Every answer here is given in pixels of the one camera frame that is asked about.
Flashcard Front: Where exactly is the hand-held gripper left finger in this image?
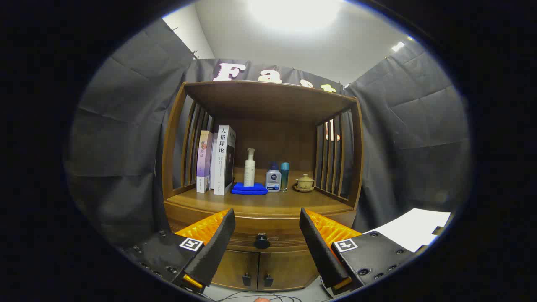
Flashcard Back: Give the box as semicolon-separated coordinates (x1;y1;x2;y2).
124;208;236;294

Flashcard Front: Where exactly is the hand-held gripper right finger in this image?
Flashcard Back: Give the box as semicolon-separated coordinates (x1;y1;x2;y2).
299;208;421;298

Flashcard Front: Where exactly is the wooden drawer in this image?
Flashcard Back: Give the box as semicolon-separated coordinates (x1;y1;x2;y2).
164;206;357;252

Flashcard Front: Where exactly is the wooden cabinet door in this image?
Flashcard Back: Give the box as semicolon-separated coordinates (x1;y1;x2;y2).
212;250;260;291
258;250;319;292

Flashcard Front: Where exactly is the wooden countertop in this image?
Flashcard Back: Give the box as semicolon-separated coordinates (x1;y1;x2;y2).
166;168;356;218

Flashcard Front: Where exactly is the white topped grey drawer unit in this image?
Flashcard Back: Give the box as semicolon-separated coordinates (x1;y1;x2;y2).
363;208;451;253

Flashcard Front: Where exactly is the wooden cabinet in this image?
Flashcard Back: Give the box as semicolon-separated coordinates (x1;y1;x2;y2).
162;81;365;292

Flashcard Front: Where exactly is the blue folded cloth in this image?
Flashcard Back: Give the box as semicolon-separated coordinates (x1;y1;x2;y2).
231;182;269;195

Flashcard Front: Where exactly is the thick white book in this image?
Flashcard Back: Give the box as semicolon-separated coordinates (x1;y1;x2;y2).
213;125;236;196

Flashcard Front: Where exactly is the white bottle blue cap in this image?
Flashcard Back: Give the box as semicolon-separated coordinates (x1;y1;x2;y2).
266;162;282;193

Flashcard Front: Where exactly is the white pump bottle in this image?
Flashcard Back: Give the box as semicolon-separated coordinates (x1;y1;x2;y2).
244;148;256;187

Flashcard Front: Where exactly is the thin white book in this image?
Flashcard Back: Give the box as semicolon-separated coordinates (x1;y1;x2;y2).
210;133;219;189

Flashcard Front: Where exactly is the purple book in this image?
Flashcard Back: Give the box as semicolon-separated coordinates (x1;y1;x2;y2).
196;130;214;193

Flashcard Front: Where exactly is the black backdrop cloth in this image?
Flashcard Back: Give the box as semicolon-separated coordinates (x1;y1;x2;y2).
63;17;472;248

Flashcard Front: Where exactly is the black cable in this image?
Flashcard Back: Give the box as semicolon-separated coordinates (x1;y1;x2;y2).
210;289;302;302

